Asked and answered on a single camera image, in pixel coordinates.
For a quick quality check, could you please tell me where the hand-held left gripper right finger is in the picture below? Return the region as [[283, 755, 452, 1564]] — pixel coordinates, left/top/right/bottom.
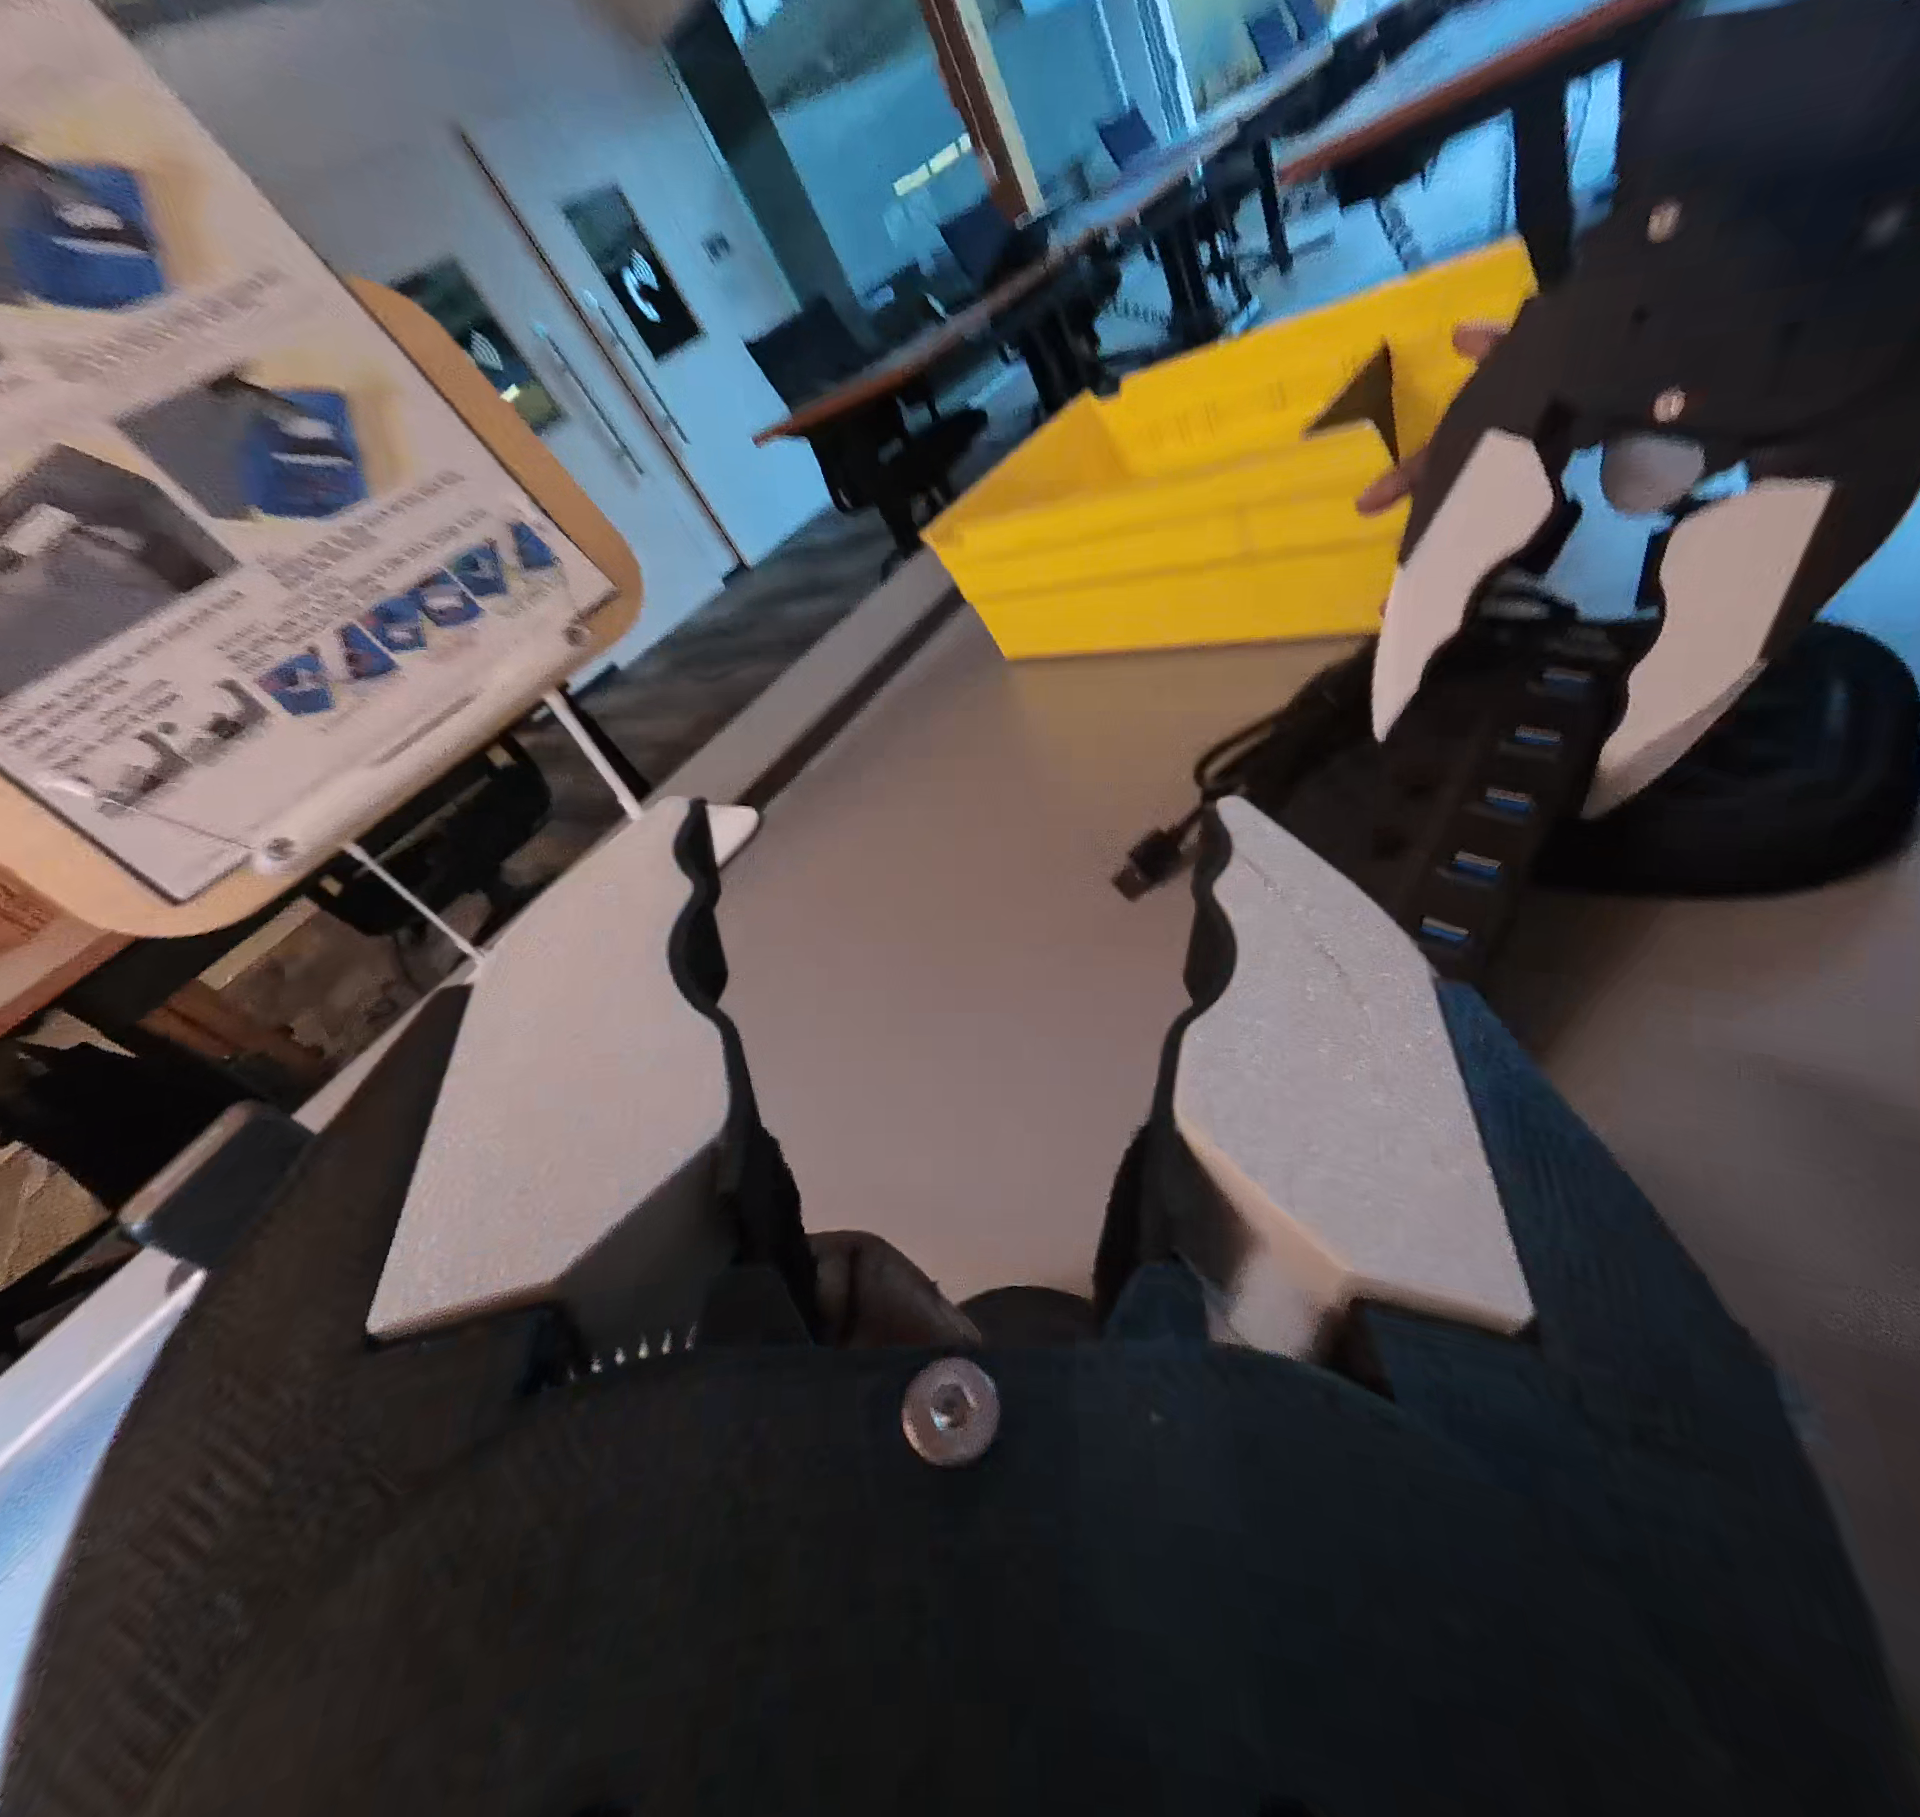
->
[[1155, 795, 1538, 1364]]

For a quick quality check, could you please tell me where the wooden-edged office desk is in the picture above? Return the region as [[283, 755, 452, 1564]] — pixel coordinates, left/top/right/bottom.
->
[[753, 120, 1339, 560], [1274, 0, 1878, 290]]

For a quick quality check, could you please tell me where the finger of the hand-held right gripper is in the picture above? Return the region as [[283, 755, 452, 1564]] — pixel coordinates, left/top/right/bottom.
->
[[1370, 427, 1559, 748], [1582, 475, 1840, 818]]

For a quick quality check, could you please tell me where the black multi-port USB hub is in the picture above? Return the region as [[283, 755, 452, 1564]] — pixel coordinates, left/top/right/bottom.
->
[[1289, 571, 1652, 984]]

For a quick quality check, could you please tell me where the grey power adapter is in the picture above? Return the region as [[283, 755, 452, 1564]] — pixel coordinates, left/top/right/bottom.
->
[[117, 1096, 313, 1264]]

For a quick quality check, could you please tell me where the large instruction board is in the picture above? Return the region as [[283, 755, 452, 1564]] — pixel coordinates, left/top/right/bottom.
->
[[0, 0, 647, 941]]

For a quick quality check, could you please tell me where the black quilted wrist rest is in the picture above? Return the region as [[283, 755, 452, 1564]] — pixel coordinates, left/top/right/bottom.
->
[[1246, 616, 1920, 899]]

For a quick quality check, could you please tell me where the person's left hand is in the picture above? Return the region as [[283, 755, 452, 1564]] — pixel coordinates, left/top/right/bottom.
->
[[811, 1228, 1100, 1349]]

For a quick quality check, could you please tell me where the black office chair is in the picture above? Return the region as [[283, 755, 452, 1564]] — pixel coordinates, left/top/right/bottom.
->
[[745, 295, 991, 549]]

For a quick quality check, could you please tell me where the black USB cable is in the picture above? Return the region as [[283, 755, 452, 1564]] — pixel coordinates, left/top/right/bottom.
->
[[1113, 728, 1309, 902]]

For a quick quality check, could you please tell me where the person's right hand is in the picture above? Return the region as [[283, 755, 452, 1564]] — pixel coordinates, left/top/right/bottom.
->
[[1353, 323, 1514, 518]]

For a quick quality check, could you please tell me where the yellow plastic bin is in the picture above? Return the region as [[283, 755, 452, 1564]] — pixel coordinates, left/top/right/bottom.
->
[[923, 238, 1541, 663]]

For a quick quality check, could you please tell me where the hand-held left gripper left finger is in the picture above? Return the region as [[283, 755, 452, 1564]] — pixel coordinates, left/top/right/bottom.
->
[[365, 795, 766, 1352]]

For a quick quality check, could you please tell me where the white phone booth door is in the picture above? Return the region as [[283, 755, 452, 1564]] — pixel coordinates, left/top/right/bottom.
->
[[457, 120, 752, 588], [374, 151, 710, 678]]

